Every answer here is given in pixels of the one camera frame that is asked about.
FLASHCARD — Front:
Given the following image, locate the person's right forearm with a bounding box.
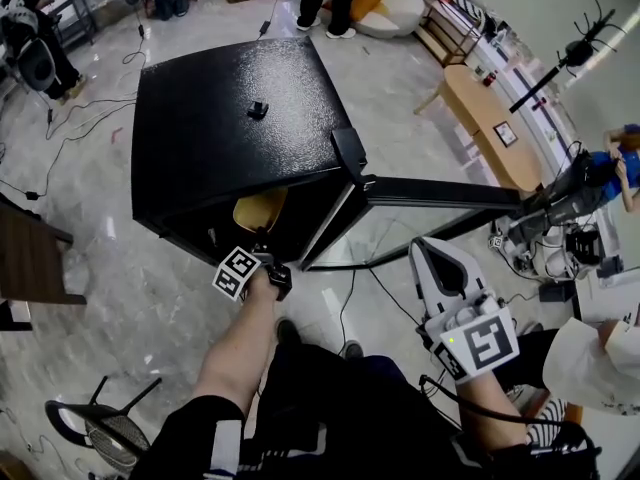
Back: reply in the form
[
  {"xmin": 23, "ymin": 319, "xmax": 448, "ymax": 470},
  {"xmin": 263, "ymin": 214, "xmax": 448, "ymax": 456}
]
[{"xmin": 453, "ymin": 367, "xmax": 532, "ymax": 453}]

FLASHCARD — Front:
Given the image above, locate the grey shell chair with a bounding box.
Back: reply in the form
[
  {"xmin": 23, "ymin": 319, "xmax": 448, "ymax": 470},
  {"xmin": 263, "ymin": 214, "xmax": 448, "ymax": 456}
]
[{"xmin": 13, "ymin": 36, "xmax": 57, "ymax": 93}]

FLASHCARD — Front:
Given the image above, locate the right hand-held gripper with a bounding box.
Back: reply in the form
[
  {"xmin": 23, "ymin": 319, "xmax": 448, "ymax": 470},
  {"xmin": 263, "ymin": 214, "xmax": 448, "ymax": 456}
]
[{"xmin": 408, "ymin": 236, "xmax": 522, "ymax": 382}]

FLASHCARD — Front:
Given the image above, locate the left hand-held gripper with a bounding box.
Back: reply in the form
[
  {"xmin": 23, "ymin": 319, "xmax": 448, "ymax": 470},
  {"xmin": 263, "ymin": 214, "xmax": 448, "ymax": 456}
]
[{"xmin": 211, "ymin": 226, "xmax": 293, "ymax": 303}]

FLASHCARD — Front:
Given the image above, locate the dark wooden table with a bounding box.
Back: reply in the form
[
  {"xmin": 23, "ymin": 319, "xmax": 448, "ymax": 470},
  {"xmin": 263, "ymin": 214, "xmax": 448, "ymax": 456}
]
[{"xmin": 0, "ymin": 191, "xmax": 88, "ymax": 333}]

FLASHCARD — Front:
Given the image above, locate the small picture frame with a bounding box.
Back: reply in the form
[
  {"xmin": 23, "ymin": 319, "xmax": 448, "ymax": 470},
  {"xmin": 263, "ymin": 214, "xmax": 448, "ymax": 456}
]
[{"xmin": 492, "ymin": 120, "xmax": 519, "ymax": 148}]

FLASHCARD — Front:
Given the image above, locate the yellow container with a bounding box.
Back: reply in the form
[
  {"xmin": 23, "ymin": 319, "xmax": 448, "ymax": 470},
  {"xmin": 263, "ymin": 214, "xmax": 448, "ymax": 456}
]
[{"xmin": 232, "ymin": 187, "xmax": 290, "ymax": 235}]

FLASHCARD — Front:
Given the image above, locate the white beanbag sofa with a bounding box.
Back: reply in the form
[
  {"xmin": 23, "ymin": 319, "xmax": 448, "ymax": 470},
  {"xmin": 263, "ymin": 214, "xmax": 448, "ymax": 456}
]
[{"xmin": 348, "ymin": 0, "xmax": 427, "ymax": 39}]

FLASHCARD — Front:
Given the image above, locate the black coat stand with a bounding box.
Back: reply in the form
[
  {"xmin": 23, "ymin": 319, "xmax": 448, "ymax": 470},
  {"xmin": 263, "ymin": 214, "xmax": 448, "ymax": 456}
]
[{"xmin": 508, "ymin": 0, "xmax": 627, "ymax": 115}]

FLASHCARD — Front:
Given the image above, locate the black fridge power cable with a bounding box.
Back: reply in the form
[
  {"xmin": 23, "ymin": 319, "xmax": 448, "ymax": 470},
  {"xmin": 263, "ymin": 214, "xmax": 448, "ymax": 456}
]
[{"xmin": 338, "ymin": 266, "xmax": 359, "ymax": 357}]

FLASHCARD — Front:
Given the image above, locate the person's left forearm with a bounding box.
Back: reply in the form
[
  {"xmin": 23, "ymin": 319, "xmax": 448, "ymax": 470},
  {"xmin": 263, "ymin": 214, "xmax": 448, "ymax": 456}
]
[{"xmin": 191, "ymin": 267, "xmax": 282, "ymax": 419}]

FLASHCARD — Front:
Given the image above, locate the white machine base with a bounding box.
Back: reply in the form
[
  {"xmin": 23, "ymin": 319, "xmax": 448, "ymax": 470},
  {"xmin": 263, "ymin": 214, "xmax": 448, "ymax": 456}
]
[{"xmin": 528, "ymin": 224, "xmax": 582, "ymax": 280}]

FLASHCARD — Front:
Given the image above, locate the black mini fridge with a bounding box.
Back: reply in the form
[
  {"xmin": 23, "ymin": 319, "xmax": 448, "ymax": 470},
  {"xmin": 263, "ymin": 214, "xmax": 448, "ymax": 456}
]
[{"xmin": 130, "ymin": 36, "xmax": 524, "ymax": 273}]

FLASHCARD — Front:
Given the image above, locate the person's left shoe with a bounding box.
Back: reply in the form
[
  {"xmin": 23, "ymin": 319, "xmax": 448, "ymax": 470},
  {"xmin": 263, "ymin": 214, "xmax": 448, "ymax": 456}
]
[{"xmin": 275, "ymin": 317, "xmax": 304, "ymax": 348}]

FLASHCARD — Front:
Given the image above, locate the wooden shelf rack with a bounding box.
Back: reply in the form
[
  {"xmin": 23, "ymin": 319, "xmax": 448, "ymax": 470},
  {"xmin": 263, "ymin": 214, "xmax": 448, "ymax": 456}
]
[{"xmin": 413, "ymin": 0, "xmax": 497, "ymax": 68}]

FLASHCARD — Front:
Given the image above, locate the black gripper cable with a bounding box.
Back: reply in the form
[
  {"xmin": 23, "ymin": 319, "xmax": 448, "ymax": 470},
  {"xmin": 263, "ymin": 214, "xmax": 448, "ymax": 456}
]
[{"xmin": 418, "ymin": 373, "xmax": 603, "ymax": 465}]

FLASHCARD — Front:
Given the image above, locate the orange cushion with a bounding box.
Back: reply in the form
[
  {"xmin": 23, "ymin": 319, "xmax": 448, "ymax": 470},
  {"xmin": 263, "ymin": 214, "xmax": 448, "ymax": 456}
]
[{"xmin": 348, "ymin": 0, "xmax": 388, "ymax": 23}]

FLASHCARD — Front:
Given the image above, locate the black mesh chair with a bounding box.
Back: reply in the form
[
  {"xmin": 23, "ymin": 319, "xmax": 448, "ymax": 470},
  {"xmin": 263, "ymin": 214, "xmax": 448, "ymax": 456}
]
[{"xmin": 44, "ymin": 374, "xmax": 164, "ymax": 475}]

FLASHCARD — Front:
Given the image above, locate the oblong wooden table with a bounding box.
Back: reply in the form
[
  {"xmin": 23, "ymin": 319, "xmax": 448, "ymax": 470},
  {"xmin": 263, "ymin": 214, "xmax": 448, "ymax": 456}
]
[{"xmin": 413, "ymin": 63, "xmax": 545, "ymax": 195}]

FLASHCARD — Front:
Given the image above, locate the person's black clothing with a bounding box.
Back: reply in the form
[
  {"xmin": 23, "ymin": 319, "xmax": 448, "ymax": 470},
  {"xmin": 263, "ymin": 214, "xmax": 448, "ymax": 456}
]
[{"xmin": 129, "ymin": 341, "xmax": 602, "ymax": 480}]

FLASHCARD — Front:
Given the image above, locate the black floor cable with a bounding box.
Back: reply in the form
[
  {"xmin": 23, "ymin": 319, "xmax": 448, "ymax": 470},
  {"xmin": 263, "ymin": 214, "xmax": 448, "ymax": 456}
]
[{"xmin": 0, "ymin": 96, "xmax": 139, "ymax": 202}]

